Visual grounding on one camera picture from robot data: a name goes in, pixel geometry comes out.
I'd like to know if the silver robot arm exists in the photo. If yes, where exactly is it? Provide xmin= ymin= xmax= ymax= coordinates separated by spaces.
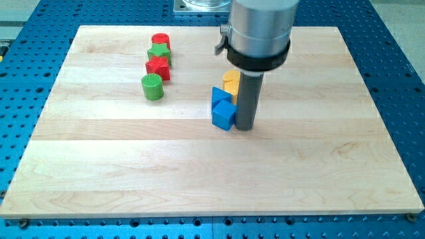
xmin=228 ymin=0 xmax=299 ymax=58

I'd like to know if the yellow heart block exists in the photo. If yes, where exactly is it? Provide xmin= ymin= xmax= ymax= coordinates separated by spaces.
xmin=222 ymin=69 xmax=240 ymax=84

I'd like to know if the blue cube block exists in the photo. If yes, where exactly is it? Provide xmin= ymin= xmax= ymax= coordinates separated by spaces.
xmin=212 ymin=100 xmax=237 ymax=131

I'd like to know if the blue triangle block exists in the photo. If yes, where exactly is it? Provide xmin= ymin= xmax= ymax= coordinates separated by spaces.
xmin=211 ymin=86 xmax=233 ymax=114

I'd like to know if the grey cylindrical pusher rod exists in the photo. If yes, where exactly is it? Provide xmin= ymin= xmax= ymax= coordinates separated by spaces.
xmin=235 ymin=70 xmax=264 ymax=131

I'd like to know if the green cylinder block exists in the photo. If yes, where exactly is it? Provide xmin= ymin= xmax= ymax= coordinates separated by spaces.
xmin=141 ymin=73 xmax=164 ymax=101

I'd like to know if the red star block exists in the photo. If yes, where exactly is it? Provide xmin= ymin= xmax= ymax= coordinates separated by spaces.
xmin=145 ymin=56 xmax=171 ymax=80

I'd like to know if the wooden board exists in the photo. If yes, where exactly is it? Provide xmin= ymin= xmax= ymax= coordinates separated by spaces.
xmin=1 ymin=25 xmax=424 ymax=218

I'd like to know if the green star block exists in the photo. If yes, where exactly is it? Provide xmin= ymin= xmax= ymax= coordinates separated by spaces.
xmin=147 ymin=43 xmax=172 ymax=66

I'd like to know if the red cylinder block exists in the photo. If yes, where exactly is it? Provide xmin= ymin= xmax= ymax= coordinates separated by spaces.
xmin=151 ymin=33 xmax=171 ymax=50

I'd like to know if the blue perforated table plate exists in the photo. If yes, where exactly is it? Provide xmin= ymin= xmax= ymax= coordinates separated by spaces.
xmin=1 ymin=1 xmax=424 ymax=238

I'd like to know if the black clamp ring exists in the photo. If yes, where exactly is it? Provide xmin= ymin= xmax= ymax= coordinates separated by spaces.
xmin=214 ymin=23 xmax=292 ymax=72

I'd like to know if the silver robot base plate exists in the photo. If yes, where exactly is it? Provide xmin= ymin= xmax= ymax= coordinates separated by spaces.
xmin=173 ymin=0 xmax=231 ymax=13

